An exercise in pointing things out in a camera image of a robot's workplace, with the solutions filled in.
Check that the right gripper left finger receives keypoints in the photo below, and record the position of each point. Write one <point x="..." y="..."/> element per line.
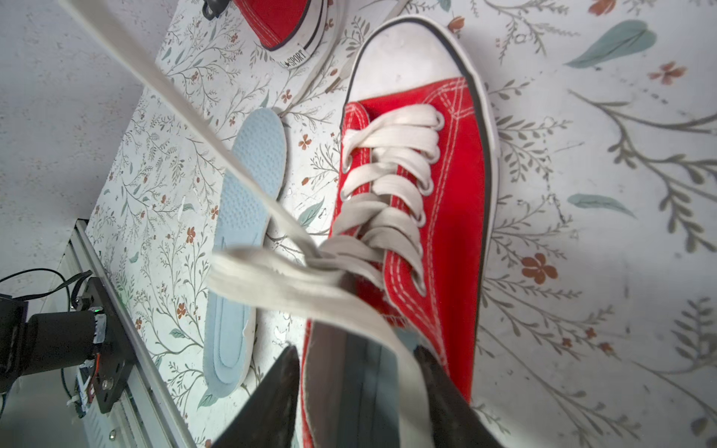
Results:
<point x="268" y="418"/>

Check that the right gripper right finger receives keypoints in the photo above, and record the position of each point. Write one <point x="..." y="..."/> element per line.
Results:
<point x="454" y="423"/>

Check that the red canvas sneaker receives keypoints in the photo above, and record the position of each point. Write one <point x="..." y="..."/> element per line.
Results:
<point x="403" y="263"/>
<point x="289" y="30"/>

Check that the light blue insole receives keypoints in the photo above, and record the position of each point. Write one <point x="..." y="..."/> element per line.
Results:
<point x="242" y="223"/>

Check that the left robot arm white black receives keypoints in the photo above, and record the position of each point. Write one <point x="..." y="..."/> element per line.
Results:
<point x="48" y="341"/>

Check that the aluminium front rail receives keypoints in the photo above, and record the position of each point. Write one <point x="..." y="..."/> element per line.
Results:
<point x="145" y="415"/>

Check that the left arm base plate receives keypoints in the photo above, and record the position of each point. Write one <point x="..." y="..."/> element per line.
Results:
<point x="114" y="355"/>

